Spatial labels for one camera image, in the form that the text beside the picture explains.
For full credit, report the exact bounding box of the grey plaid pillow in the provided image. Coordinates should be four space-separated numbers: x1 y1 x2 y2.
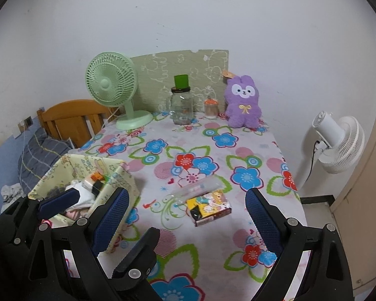
18 128 72 194

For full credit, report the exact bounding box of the small orange-lid jar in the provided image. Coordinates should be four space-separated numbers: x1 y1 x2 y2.
204 97 219 120

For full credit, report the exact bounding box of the white standing fan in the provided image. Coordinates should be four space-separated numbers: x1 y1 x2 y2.
295 111 365 195

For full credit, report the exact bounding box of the green cup on jar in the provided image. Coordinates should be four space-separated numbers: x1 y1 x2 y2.
174 74 189 90

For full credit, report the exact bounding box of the cartoon card box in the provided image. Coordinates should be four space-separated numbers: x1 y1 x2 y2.
186 190 232 227

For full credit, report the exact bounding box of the white cloth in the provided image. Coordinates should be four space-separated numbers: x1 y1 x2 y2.
1 183 24 204
66 182 96 210

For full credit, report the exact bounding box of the beige door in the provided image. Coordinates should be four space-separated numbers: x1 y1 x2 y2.
331 119 376 296

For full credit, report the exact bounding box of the green patterned board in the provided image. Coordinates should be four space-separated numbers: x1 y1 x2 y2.
131 50 229 112

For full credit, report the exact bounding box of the green desk fan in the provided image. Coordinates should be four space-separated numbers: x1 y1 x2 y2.
85 52 153 130

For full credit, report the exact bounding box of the glass mason jar mug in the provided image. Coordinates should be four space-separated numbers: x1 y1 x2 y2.
166 87 194 126

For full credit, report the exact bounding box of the purple plush bunny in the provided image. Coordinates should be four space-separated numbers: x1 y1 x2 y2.
224 76 262 129

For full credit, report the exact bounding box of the clear plastic pen case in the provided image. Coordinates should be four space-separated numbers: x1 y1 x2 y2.
172 175 222 204

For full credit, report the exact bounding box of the wall socket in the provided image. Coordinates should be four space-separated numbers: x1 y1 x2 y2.
18 116 33 133

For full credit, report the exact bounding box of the crumpled white cloth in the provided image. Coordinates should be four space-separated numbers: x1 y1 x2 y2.
1 183 24 204

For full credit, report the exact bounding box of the pink paper packet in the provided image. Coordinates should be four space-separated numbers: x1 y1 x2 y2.
64 209 89 221

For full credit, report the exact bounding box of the floral tablecloth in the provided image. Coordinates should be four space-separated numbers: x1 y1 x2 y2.
74 113 305 300

